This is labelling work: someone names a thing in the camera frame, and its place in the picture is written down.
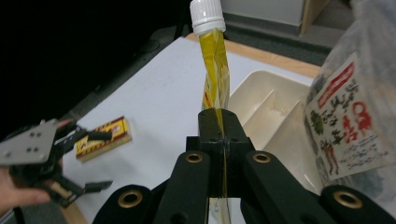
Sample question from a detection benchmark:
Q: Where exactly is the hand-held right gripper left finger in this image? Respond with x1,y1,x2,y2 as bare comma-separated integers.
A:
186,107,226,199

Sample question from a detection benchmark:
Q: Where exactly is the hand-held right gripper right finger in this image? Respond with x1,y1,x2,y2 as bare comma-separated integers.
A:
221,108,256,199

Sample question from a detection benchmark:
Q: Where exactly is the yellow and red box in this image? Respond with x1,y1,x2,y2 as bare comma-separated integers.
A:
75,116,134,163

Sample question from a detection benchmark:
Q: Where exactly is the cream divided plastic tray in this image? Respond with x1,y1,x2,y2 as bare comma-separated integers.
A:
228,69,332,198

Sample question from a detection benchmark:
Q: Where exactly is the yellow tube with white cap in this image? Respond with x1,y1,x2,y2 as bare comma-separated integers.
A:
189,0,233,224

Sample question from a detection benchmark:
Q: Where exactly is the clear plastic bag with label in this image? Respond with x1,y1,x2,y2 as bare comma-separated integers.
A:
304,0,396,203

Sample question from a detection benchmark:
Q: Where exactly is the white cabinet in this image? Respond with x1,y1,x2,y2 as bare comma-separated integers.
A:
219,0,305,27

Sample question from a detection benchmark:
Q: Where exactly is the wooden board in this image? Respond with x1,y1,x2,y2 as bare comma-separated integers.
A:
299,0,332,35

